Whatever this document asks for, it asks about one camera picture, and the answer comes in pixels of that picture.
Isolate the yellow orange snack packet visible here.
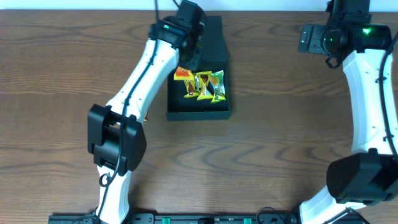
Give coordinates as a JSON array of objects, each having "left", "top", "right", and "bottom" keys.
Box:
[{"left": 174, "top": 67, "right": 194, "bottom": 80}]

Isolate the yellow chocolate snack packet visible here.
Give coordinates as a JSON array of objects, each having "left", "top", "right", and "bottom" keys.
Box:
[{"left": 195, "top": 71, "right": 213, "bottom": 101}]

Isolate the yellow chocolate wafer packet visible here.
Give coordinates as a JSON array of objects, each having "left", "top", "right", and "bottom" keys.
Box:
[{"left": 184, "top": 80, "right": 198, "bottom": 98}]

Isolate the green yellow snack packet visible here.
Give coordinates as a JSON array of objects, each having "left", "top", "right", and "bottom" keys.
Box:
[{"left": 210, "top": 70, "right": 226, "bottom": 103}]

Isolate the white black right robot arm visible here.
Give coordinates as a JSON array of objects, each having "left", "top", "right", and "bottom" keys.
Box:
[{"left": 290, "top": 0, "right": 397, "bottom": 223}]

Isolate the dark green open box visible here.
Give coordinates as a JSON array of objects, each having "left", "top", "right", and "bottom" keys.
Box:
[{"left": 166, "top": 16, "right": 231, "bottom": 121}]

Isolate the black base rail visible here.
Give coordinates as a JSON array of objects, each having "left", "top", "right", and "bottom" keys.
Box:
[{"left": 48, "top": 212, "right": 364, "bottom": 224}]

